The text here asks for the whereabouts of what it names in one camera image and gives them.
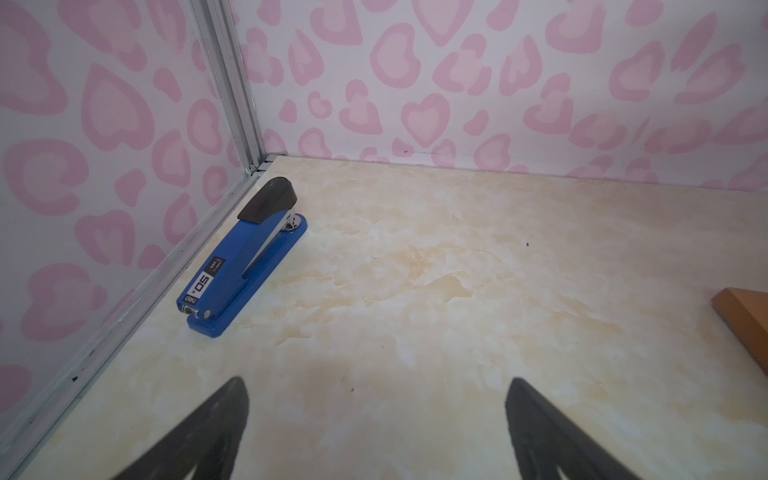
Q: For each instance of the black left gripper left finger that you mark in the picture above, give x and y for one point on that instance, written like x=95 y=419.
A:
x=202 y=446

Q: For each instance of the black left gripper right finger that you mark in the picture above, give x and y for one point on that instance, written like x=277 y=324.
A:
x=548 y=445

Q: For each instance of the wooden rack base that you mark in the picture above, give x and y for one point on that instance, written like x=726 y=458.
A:
x=745 y=313

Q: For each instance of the blue and black stapler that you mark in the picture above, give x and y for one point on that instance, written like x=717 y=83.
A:
x=266 y=230

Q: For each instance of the aluminium corner frame post left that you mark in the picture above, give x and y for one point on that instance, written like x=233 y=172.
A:
x=216 y=24

